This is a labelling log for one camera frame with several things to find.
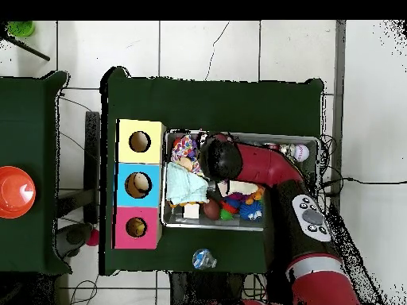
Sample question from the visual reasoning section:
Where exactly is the mint green knitted cloth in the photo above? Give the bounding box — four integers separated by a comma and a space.
165, 161, 210, 206

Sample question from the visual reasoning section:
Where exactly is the cream cloth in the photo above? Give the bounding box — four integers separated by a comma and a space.
219, 180, 260, 196

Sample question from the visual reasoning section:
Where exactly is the wooden box with three holes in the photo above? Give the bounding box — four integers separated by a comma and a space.
113, 118, 167, 250

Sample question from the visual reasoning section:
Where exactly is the brown toy football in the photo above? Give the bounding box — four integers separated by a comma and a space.
203, 199, 221, 221

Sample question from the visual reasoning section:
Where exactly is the crumpled clear plastic bottle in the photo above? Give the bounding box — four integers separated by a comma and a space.
191, 248, 219, 271

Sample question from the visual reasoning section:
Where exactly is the red ball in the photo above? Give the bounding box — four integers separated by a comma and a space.
85, 228, 100, 248

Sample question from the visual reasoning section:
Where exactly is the grey rounded object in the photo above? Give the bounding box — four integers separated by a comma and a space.
55, 222, 94, 258

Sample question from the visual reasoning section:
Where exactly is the large orange bowl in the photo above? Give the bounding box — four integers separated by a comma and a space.
0, 165, 37, 220

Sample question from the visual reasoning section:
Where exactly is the black rod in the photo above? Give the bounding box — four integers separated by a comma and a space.
0, 31, 51, 62

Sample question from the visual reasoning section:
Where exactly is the green cup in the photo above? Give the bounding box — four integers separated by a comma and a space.
6, 21, 36, 38

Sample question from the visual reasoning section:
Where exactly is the shallow wire mesh bin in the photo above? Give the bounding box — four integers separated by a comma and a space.
160, 128, 321, 234

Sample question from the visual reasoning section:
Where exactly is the black cable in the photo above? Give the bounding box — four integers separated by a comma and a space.
320, 176, 407, 196

